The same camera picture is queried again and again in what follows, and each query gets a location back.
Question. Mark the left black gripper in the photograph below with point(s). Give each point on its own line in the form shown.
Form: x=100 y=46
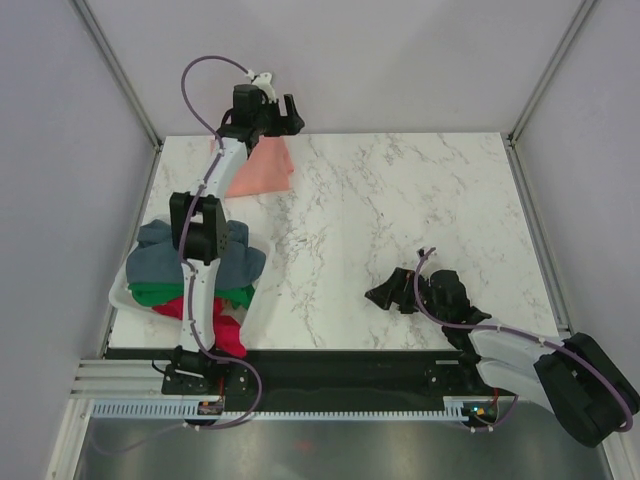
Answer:
x=293 y=128

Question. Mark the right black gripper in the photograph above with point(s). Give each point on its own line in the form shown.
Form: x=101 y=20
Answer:
x=396 y=289

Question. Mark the salmon pink t shirt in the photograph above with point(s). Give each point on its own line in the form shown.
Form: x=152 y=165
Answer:
x=265 y=170

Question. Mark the white plastic laundry basket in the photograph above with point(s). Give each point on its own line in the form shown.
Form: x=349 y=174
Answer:
x=120 y=296

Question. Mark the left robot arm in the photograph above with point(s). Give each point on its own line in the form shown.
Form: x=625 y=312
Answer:
x=199 y=227

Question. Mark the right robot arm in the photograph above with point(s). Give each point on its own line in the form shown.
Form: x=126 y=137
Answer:
x=574 y=379

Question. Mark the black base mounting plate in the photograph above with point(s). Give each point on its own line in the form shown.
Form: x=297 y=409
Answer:
x=313 y=402

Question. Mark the red t shirt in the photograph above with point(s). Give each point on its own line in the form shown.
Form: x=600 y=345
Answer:
x=225 y=327

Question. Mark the grey blue t shirt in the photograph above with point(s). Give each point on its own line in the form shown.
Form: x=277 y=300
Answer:
x=155 y=260

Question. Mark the green t shirt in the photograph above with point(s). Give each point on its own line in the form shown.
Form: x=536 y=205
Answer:
x=155 y=294

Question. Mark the white slotted cable duct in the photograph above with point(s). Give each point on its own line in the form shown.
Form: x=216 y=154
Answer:
x=195 y=410

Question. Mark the left aluminium frame post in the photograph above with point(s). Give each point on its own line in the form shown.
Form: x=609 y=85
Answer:
x=90 y=22

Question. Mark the aluminium frame post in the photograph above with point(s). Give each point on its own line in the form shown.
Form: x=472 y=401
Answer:
x=90 y=22
x=568 y=39

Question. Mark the right aluminium frame post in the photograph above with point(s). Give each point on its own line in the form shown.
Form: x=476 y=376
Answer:
x=568 y=39

